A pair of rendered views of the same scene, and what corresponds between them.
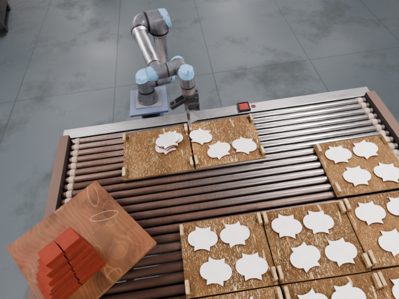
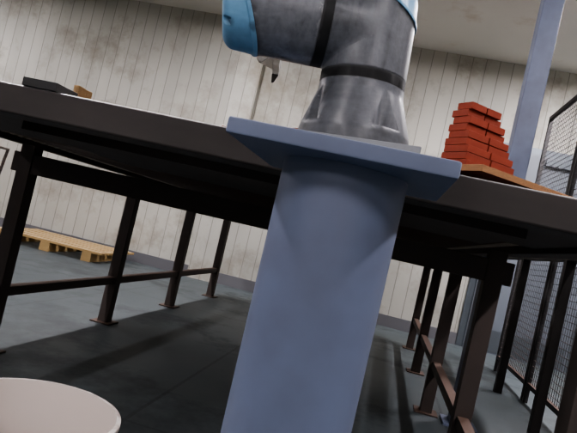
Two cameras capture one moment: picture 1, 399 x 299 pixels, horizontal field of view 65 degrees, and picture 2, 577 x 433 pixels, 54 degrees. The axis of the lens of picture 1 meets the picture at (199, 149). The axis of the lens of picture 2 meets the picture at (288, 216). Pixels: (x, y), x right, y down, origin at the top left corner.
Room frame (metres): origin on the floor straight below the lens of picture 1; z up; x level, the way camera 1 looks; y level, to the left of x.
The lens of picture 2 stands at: (2.50, 0.44, 0.75)
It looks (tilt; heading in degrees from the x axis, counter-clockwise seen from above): 1 degrees up; 193
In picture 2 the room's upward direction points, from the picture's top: 13 degrees clockwise
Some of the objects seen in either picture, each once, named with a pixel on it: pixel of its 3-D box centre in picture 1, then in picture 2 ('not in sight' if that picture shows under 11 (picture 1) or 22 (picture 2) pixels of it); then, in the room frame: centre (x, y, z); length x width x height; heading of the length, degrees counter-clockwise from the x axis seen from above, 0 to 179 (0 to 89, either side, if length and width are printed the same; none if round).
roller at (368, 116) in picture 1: (224, 138); not in sight; (1.26, -0.16, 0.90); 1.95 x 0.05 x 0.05; 92
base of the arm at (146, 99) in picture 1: (146, 93); (356, 114); (1.74, 0.33, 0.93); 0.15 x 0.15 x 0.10
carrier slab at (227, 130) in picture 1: (225, 140); not in sight; (1.22, -0.16, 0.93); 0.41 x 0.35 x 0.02; 93
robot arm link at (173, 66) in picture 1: (177, 67); not in sight; (1.38, 0.07, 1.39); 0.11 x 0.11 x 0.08; 17
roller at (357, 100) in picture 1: (219, 121); not in sight; (1.41, -0.16, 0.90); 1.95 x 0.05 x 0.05; 92
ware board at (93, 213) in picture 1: (81, 245); (477, 186); (0.60, 0.59, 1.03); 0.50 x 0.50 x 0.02; 40
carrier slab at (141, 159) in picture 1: (157, 151); not in sight; (1.20, 0.26, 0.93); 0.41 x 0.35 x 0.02; 93
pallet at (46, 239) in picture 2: not in sight; (64, 245); (-2.98, -3.12, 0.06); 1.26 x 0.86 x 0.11; 92
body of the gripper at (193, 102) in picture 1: (190, 99); not in sight; (1.29, 0.02, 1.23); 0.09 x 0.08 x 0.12; 93
